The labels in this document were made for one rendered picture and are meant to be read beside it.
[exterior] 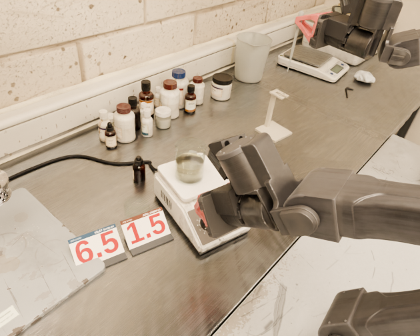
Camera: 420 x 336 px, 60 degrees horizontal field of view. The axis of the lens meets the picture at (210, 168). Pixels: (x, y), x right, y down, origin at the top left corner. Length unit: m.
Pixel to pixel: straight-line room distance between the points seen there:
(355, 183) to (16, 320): 0.55
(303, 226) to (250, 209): 0.09
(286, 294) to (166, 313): 0.22
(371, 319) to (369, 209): 0.16
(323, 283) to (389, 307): 0.26
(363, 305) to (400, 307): 0.05
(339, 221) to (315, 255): 0.38
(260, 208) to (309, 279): 0.32
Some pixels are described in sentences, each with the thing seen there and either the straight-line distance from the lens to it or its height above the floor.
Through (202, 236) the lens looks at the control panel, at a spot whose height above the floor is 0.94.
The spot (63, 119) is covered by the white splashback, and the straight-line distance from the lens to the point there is 1.03.
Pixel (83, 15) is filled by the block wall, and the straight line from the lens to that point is 1.02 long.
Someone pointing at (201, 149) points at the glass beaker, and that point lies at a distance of 0.74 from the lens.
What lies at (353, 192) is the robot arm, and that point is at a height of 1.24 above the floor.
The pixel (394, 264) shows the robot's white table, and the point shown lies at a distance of 0.86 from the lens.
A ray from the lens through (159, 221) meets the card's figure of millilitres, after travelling 0.76.
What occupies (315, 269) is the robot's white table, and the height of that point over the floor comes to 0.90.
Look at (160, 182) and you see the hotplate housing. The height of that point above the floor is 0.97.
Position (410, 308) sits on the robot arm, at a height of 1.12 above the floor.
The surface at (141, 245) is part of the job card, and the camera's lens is 0.75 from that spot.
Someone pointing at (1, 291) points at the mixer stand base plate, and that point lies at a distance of 0.73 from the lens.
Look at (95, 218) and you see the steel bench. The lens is 0.81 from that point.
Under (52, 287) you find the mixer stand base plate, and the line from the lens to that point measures 0.71.
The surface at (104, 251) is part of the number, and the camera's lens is 0.73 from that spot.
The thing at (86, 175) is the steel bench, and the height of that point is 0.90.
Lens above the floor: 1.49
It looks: 39 degrees down
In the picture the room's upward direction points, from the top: 7 degrees clockwise
